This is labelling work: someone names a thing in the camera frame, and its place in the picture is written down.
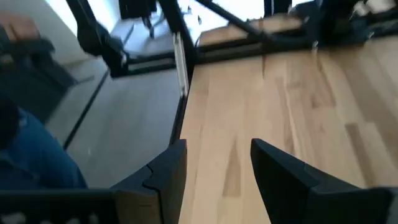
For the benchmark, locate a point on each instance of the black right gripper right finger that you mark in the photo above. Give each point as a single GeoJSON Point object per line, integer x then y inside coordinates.
{"type": "Point", "coordinates": [289, 193]}

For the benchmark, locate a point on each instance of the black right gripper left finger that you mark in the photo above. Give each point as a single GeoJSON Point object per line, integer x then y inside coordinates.
{"type": "Point", "coordinates": [161, 174]}

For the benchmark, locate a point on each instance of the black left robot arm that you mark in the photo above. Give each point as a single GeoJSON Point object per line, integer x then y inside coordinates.
{"type": "Point", "coordinates": [339, 21]}

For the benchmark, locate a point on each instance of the person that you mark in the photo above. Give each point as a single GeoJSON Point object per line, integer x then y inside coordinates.
{"type": "Point", "coordinates": [40, 155]}

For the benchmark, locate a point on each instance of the black chair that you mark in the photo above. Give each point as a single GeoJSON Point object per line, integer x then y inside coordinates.
{"type": "Point", "coordinates": [136, 9]}

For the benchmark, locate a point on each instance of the person's hand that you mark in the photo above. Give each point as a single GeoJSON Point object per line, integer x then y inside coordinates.
{"type": "Point", "coordinates": [18, 28]}

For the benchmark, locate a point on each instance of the silver bracket plate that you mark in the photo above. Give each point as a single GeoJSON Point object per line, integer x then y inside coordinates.
{"type": "Point", "coordinates": [181, 65]}

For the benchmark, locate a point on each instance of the black aluminium table frame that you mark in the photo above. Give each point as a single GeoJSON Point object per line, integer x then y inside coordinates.
{"type": "Point", "coordinates": [236, 53]}

